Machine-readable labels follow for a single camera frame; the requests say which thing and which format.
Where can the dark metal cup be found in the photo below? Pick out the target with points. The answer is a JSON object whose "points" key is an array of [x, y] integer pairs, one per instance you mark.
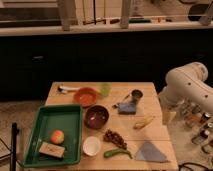
{"points": [[136, 96]]}

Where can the bunch of dark grapes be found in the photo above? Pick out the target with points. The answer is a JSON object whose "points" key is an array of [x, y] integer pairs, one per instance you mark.
{"points": [[115, 138]]}

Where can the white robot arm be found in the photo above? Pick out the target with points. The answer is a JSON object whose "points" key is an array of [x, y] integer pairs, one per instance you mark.
{"points": [[185, 83]]}

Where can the yellow banana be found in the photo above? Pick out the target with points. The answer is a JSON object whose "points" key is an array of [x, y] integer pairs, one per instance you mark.
{"points": [[143, 122]]}

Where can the dark purple bowl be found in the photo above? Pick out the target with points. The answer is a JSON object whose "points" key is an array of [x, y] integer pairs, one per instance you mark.
{"points": [[96, 117]]}

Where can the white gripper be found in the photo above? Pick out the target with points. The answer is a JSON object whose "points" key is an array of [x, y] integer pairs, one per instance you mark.
{"points": [[167, 106]]}

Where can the small white bowl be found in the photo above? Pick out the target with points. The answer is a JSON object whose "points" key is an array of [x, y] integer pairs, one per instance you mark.
{"points": [[91, 146]]}

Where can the red yellow apple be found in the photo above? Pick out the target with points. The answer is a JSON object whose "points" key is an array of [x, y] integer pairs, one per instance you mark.
{"points": [[57, 137]]}

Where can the black stand post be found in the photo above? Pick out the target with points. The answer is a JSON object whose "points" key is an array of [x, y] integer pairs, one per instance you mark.
{"points": [[14, 132]]}

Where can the grey folded cloth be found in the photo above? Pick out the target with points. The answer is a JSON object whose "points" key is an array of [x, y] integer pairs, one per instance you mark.
{"points": [[150, 153]]}

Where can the green cucumber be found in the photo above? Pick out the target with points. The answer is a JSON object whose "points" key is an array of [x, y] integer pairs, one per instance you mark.
{"points": [[110, 153]]}

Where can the green plastic tray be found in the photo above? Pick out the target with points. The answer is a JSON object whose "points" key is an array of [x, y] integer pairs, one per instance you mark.
{"points": [[67, 118]]}

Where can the green plastic cup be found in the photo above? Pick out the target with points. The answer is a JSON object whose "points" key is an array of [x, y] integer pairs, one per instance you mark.
{"points": [[104, 89]]}

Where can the brown sponge block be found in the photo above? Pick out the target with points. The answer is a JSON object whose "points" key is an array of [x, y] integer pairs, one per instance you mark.
{"points": [[52, 150]]}

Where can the orange bowl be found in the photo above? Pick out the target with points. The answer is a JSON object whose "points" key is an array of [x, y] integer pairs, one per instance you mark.
{"points": [[85, 97]]}

